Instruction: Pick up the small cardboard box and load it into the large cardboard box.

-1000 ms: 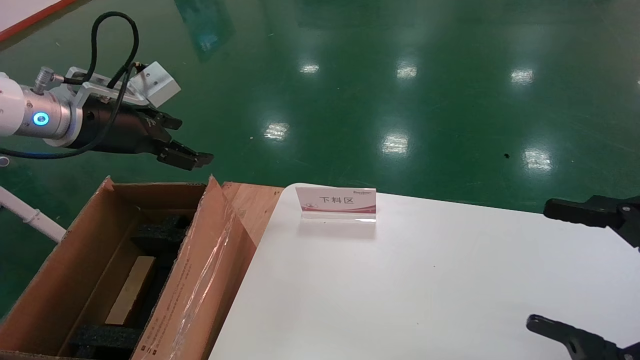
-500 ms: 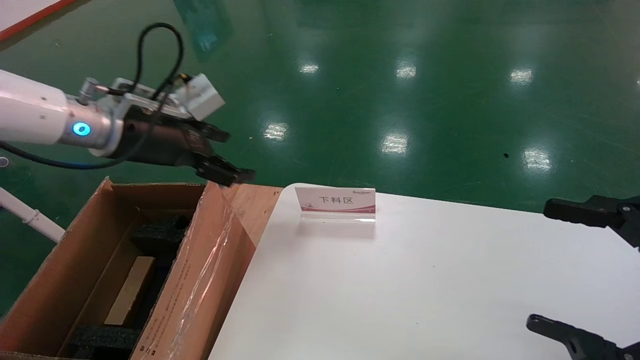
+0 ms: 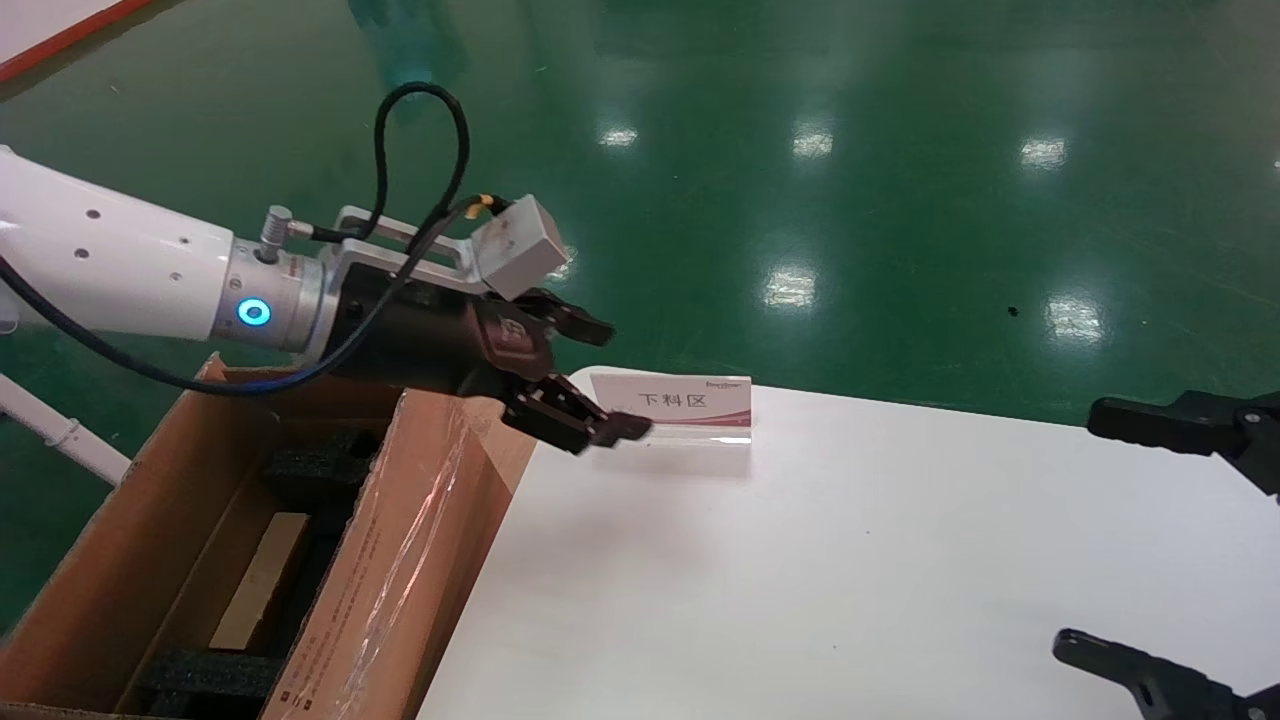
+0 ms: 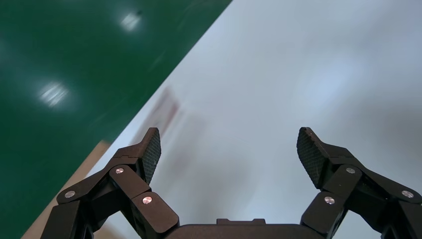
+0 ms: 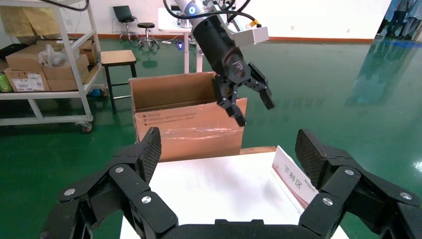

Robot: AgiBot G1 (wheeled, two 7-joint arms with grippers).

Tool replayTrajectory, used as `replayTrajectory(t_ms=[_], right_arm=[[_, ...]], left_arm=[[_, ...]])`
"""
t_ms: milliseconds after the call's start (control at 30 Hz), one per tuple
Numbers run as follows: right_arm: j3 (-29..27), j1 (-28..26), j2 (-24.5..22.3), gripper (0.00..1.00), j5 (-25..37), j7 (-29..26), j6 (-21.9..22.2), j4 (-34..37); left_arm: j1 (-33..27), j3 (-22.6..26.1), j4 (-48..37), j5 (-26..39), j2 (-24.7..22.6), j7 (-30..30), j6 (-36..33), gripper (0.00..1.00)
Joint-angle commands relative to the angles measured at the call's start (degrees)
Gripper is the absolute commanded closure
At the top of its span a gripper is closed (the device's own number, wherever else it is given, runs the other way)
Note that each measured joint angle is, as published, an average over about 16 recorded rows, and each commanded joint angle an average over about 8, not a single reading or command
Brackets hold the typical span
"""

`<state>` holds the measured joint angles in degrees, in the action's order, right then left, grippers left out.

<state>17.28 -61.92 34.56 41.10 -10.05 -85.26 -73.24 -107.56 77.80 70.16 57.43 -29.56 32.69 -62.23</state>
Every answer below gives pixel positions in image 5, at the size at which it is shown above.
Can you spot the black bag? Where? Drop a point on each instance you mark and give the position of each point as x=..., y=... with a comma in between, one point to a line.
x=11, y=50

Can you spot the yellow bags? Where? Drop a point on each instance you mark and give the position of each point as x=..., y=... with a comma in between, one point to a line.
x=29, y=21

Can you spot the person in blue coat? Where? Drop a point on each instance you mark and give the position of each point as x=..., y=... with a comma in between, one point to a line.
x=397, y=10
x=415, y=13

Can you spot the white power strip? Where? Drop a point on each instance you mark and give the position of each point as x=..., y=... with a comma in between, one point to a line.
x=166, y=42

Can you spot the round black stool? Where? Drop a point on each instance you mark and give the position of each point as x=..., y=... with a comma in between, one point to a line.
x=146, y=25

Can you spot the white metal shelf cart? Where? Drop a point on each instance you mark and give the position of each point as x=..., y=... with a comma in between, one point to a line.
x=71, y=49

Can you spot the clear plastic bag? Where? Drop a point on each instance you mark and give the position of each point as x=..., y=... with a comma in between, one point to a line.
x=56, y=56

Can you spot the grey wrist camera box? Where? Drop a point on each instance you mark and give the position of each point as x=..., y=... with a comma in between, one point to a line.
x=254, y=35

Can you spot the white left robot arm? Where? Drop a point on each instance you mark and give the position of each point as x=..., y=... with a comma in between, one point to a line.
x=184, y=4

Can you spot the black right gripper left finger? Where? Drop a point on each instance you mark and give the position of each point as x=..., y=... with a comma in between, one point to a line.
x=118, y=191

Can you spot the wooden stool with black legs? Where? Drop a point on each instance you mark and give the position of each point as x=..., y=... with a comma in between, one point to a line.
x=118, y=56

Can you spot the cardboard box with white label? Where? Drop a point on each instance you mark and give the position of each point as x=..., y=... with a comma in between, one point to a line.
x=26, y=80

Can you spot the large cardboard box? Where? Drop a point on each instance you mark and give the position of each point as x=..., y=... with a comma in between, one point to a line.
x=184, y=132

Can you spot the green package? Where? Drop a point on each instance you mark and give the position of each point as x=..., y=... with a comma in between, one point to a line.
x=4, y=82

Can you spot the acrylic sign with red print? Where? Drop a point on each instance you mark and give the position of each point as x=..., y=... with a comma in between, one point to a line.
x=290, y=178

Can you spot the long flat cardboard box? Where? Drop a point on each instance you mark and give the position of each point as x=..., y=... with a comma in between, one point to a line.
x=23, y=57

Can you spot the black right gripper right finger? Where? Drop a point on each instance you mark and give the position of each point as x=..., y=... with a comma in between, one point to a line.
x=349, y=191

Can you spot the black office chair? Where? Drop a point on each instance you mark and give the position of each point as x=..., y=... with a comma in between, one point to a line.
x=122, y=13

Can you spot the white desk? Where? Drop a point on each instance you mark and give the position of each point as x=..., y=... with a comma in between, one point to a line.
x=168, y=19

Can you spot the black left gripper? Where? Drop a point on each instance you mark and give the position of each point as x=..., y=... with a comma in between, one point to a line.
x=221, y=49

